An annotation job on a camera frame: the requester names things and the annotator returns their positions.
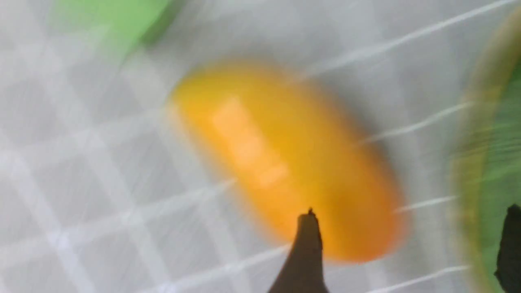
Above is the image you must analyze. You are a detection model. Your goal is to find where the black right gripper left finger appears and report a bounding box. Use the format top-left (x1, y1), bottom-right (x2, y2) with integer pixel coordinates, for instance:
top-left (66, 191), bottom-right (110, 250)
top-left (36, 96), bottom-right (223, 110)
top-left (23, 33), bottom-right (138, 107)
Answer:
top-left (268, 208), bottom-right (329, 293)

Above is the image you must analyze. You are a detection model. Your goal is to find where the green foam cube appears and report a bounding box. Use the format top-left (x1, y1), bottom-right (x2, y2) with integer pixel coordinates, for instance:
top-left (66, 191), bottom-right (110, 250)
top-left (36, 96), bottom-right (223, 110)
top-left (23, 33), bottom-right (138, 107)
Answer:
top-left (54, 0), bottom-right (187, 51)

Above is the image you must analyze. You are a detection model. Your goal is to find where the orange yellow toy mango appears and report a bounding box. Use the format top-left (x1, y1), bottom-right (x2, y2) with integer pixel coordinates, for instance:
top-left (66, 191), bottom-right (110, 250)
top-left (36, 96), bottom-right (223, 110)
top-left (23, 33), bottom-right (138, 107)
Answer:
top-left (171, 61), bottom-right (406, 263)

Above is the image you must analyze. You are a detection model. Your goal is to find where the grey checked tablecloth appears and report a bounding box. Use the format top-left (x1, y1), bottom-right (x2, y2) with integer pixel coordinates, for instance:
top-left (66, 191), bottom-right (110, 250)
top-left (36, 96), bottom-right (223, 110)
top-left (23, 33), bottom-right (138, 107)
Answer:
top-left (1, 0), bottom-right (520, 293)

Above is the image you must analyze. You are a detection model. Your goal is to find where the green glass leaf plate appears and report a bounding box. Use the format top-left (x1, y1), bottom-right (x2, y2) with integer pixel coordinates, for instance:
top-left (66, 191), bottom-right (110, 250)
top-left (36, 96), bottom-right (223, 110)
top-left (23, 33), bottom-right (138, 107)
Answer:
top-left (451, 6), bottom-right (520, 293)

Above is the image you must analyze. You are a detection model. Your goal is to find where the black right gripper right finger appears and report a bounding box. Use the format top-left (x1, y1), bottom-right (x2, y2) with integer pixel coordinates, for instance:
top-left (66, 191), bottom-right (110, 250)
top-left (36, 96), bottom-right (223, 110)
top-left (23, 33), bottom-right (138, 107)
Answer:
top-left (495, 204), bottom-right (521, 293)

